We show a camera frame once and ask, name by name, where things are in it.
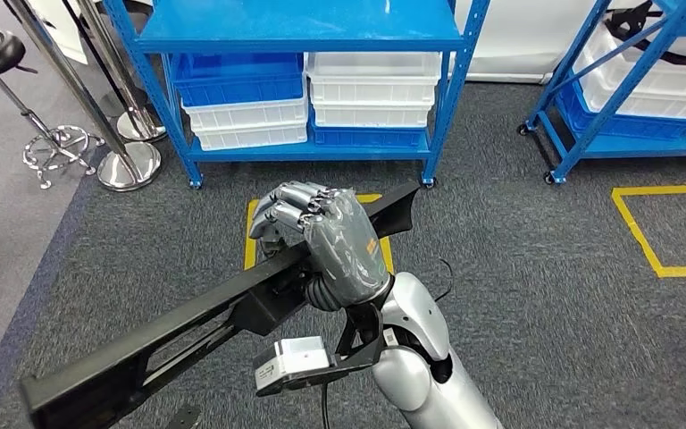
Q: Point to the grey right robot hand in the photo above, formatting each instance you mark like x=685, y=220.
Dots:
x=343, y=248

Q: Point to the black plastic plate frame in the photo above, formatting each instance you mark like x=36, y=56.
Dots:
x=112, y=361

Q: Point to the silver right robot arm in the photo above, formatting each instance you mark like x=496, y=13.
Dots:
x=426, y=331

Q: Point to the blue metal shelf rack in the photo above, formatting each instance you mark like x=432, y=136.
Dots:
x=645, y=148
x=295, y=23

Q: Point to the black curved trim part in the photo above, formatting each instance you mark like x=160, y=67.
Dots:
x=627, y=21

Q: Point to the blue plastic bin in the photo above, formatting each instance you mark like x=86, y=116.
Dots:
x=366, y=137
x=236, y=77
x=656, y=126

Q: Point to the chrome stanchion post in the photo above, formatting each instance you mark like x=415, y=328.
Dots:
x=142, y=127
x=130, y=169

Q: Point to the black left wrist bracket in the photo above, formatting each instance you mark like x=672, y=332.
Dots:
x=183, y=417

